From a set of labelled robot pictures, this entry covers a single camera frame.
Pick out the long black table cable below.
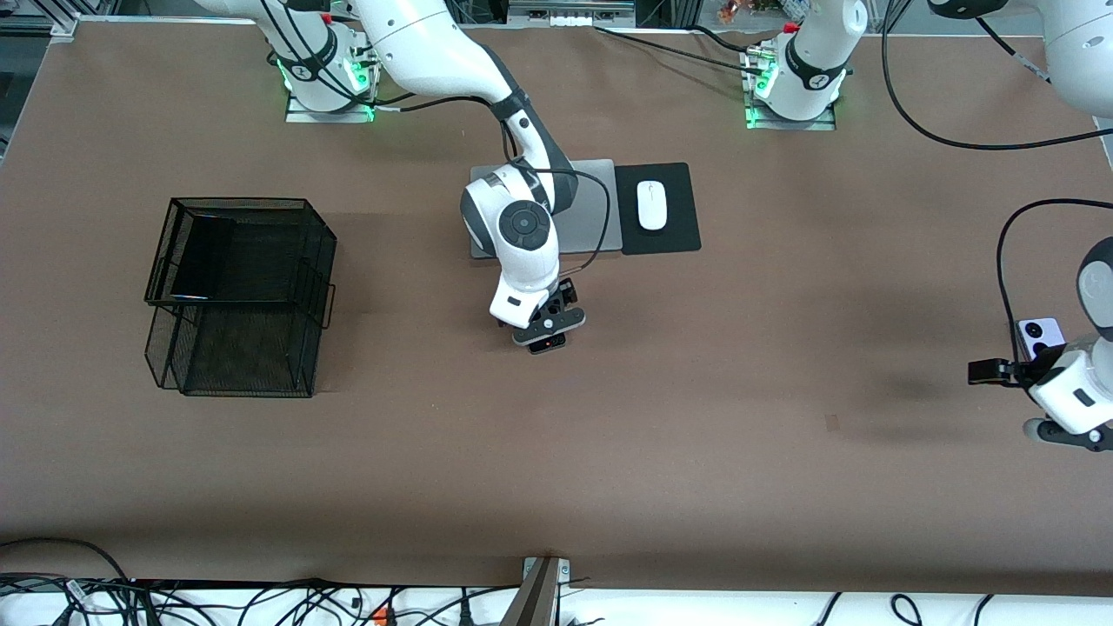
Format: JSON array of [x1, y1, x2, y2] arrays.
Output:
[[595, 26, 766, 77]]

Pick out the short black table cable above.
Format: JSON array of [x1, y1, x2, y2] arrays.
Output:
[[694, 24, 750, 55]]

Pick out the tangled black floor cables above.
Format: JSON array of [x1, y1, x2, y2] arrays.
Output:
[[0, 574, 523, 626]]

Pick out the grey looping floor cable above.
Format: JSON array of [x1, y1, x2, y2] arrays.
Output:
[[0, 536, 131, 583]]

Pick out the lavender flip phone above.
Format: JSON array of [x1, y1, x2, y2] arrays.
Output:
[[1016, 318, 1068, 362]]

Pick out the metal table clamp bracket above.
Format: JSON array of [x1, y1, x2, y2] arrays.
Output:
[[502, 556, 572, 626]]

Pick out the white computer mouse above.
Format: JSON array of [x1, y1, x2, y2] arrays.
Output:
[[636, 180, 668, 231]]

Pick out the tall black smartphone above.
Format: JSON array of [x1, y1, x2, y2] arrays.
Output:
[[168, 216, 237, 303]]

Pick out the black wire mesh tray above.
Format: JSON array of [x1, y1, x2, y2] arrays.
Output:
[[143, 197, 338, 399]]

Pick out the black mouse pad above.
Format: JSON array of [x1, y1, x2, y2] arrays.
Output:
[[614, 162, 702, 256]]

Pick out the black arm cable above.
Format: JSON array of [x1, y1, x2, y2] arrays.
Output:
[[881, 0, 1113, 350], [261, 0, 612, 277]]

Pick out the silver closed laptop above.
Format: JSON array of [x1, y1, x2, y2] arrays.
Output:
[[470, 159, 624, 260]]

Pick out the aluminium frame profile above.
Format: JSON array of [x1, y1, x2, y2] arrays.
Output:
[[0, 0, 82, 40]]

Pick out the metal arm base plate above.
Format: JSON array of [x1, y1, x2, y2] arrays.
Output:
[[745, 94, 837, 131], [285, 85, 377, 123]]

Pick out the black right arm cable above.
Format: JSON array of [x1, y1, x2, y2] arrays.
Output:
[[261, 0, 612, 277]]

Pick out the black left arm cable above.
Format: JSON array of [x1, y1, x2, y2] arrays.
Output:
[[881, 0, 1113, 350]]

